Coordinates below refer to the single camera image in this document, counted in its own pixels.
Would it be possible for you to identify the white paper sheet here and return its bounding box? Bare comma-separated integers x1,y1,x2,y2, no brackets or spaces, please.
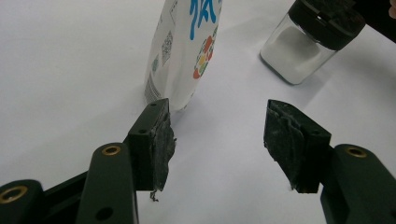
0,0,396,224

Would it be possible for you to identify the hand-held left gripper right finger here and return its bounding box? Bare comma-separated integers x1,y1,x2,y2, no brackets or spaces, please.
263,99,396,224

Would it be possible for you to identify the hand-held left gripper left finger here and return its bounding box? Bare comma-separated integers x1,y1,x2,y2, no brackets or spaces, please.
74,98,177,224

